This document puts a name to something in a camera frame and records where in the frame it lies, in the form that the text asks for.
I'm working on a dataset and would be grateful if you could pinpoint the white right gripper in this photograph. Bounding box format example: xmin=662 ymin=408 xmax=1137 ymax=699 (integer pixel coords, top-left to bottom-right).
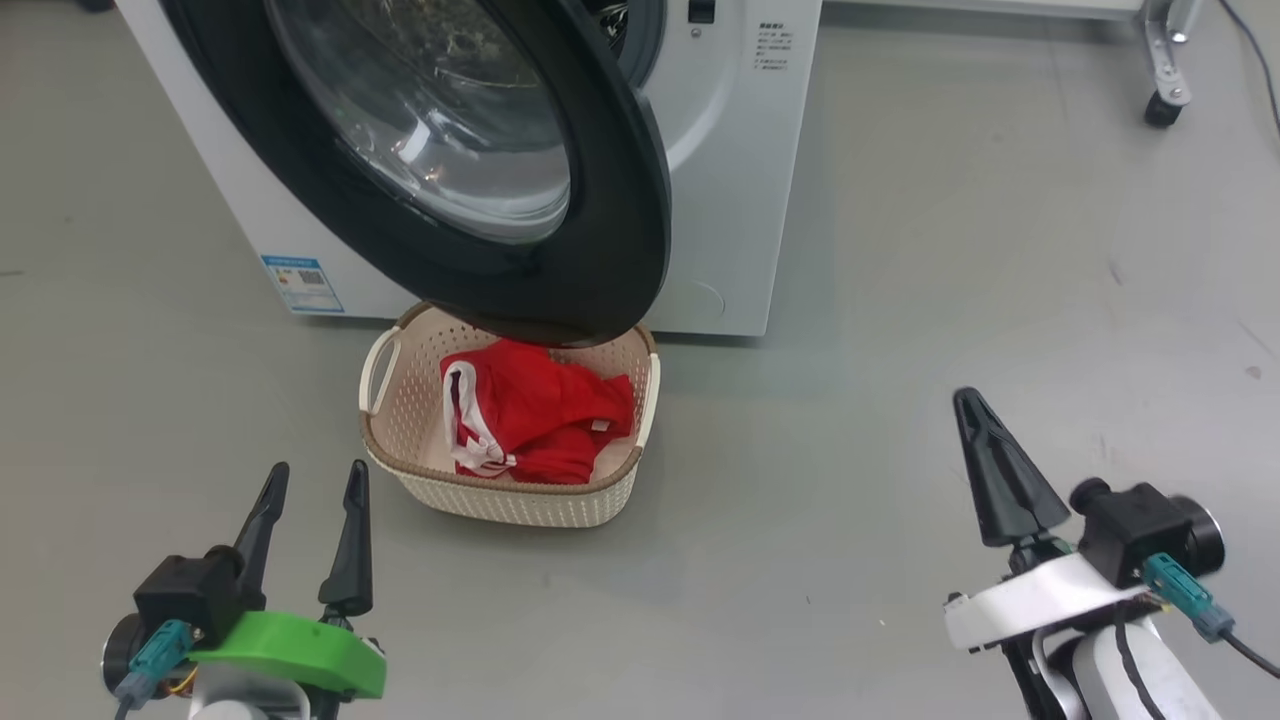
xmin=943 ymin=388 xmax=1167 ymax=654

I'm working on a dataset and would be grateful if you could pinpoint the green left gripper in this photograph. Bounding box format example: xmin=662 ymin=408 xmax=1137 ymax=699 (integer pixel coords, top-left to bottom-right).
xmin=188 ymin=460 xmax=388 ymax=701

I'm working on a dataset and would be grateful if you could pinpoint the red and white garment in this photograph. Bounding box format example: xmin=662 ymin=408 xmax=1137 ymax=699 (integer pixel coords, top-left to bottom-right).
xmin=440 ymin=338 xmax=637 ymax=486

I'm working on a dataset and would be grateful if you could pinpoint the grey washing machine door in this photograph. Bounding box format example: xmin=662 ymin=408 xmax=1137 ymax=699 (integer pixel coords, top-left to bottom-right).
xmin=160 ymin=0 xmax=673 ymax=349

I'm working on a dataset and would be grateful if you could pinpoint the cream perforated laundry basket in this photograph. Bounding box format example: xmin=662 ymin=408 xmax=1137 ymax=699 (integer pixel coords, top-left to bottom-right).
xmin=358 ymin=303 xmax=663 ymax=529

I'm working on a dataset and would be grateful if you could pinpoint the white front-load washing machine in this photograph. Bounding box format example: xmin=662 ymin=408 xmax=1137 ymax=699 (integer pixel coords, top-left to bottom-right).
xmin=115 ymin=0 xmax=823 ymax=338

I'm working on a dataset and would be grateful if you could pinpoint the blue energy label sticker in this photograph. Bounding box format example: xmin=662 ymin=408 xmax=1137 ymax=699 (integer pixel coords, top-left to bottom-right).
xmin=262 ymin=255 xmax=346 ymax=316

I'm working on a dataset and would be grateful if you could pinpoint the white board panel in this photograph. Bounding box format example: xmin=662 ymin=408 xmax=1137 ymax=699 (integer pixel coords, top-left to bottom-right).
xmin=820 ymin=0 xmax=1149 ymax=21

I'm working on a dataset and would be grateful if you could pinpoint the teal left camera connector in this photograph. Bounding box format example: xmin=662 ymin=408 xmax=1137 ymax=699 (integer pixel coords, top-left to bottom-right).
xmin=113 ymin=620 xmax=193 ymax=713

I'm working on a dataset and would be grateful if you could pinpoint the teal camera connector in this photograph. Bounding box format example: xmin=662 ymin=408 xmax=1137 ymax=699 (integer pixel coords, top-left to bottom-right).
xmin=1140 ymin=553 xmax=1236 ymax=643
xmin=113 ymin=620 xmax=193 ymax=713

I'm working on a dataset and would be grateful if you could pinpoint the teal right camera connector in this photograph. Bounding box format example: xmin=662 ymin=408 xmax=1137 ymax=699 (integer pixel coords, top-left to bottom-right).
xmin=1140 ymin=553 xmax=1236 ymax=643

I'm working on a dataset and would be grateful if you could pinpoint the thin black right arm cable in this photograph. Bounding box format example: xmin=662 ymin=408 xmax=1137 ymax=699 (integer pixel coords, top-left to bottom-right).
xmin=1115 ymin=620 xmax=1166 ymax=720

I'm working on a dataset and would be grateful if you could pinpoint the black floor cable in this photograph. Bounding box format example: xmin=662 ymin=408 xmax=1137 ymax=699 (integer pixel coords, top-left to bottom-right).
xmin=1215 ymin=0 xmax=1280 ymax=151

